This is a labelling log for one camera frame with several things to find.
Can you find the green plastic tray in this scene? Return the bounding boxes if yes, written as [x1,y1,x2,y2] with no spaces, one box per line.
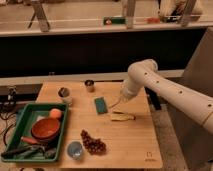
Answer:
[1,103,69,163]

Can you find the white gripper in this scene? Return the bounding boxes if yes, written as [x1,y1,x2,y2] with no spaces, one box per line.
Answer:
[120,85,135,102]

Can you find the bunch of dark grapes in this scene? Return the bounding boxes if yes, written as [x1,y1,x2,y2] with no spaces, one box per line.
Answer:
[81,130,106,155]

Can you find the dark utensils in tray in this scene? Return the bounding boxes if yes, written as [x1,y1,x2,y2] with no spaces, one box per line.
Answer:
[1,145,57,158]

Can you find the orange bowl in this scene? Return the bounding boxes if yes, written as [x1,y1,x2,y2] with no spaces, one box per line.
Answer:
[31,118,61,141]

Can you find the small metal cup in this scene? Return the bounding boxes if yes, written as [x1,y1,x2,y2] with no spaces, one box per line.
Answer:
[84,80,94,92]

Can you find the black cables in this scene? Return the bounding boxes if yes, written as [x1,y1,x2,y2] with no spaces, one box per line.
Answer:
[0,85,18,148]

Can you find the yellow banana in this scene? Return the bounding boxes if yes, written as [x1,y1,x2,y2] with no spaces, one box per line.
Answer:
[110,113,136,121]

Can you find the clear glass jar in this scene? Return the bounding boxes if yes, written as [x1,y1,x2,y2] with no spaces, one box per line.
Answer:
[58,87,72,106]

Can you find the orange carrot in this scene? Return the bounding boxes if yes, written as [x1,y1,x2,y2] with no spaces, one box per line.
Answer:
[21,136,41,145]

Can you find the red object on shelf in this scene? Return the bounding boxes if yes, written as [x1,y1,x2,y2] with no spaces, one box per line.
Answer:
[147,17,160,24]

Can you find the green box on shelf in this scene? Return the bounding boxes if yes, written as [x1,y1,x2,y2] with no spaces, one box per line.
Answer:
[103,17,126,25]

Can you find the teal sponge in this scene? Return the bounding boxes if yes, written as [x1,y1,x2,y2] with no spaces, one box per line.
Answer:
[94,97,108,114]

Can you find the blue plastic cup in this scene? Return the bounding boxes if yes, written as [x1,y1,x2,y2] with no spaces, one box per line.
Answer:
[67,141,83,160]

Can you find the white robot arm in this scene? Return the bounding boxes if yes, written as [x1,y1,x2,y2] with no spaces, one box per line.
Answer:
[120,59,213,134]

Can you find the orange fruit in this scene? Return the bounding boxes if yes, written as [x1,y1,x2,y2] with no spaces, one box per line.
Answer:
[49,108,62,119]

